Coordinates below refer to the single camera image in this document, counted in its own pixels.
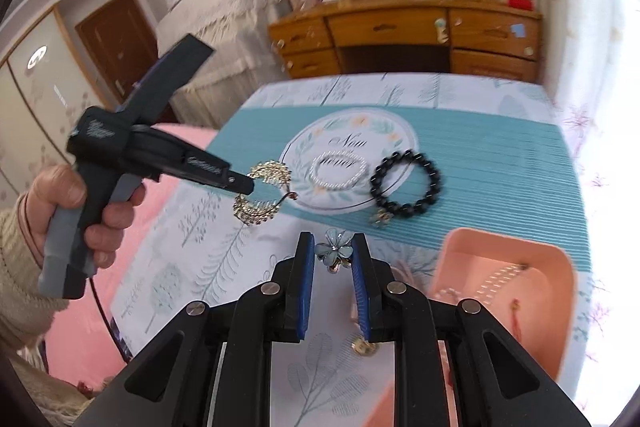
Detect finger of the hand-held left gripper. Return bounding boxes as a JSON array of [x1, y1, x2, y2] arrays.
[[172, 146, 256, 196]]

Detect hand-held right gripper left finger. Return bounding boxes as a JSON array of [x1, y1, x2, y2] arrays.
[[75, 231, 316, 427]]

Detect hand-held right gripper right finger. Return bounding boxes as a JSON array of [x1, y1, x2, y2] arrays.
[[351, 232, 591, 427]]

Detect silver flower brooch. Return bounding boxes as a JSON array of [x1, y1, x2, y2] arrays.
[[314, 229, 355, 275]]

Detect gold chain bracelet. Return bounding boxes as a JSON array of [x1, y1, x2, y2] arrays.
[[232, 192, 301, 224]]

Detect gold round charm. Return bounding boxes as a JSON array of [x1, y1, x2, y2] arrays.
[[350, 334, 376, 358]]

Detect gold leaf earring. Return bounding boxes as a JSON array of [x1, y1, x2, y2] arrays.
[[250, 161, 293, 188]]

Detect white pearl bracelet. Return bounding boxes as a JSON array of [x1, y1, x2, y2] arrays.
[[309, 149, 368, 192]]

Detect black bead bracelet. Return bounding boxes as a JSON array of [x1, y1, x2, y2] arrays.
[[369, 148, 441, 228]]

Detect person's left forearm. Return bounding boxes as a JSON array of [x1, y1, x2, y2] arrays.
[[0, 194, 73, 353]]

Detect person's left hand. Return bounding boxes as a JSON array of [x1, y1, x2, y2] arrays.
[[22, 164, 147, 269]]

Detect brown wooden door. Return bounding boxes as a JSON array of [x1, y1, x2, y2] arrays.
[[75, 0, 161, 105]]

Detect patterned wardrobe door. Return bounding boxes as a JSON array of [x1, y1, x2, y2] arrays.
[[0, 4, 121, 208]]

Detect lace covered furniture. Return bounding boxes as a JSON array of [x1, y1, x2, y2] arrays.
[[157, 0, 291, 128]]

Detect printed tree tablecloth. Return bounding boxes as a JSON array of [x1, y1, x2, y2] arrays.
[[107, 72, 596, 427]]

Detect pink bed sheet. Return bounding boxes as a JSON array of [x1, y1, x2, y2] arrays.
[[42, 122, 221, 388]]

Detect wooden desk with drawers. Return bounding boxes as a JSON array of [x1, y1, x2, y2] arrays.
[[267, 0, 543, 82]]

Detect beige knit sweater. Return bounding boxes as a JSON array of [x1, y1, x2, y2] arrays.
[[10, 342, 108, 425]]

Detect floral white curtain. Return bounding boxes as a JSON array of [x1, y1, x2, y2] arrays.
[[510, 0, 640, 408]]

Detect white pearl necklace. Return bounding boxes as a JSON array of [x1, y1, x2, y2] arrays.
[[435, 263, 531, 308]]

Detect red string bracelet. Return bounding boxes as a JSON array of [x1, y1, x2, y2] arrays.
[[507, 299, 523, 343]]

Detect black cable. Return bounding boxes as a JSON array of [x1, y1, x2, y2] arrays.
[[89, 276, 132, 363]]

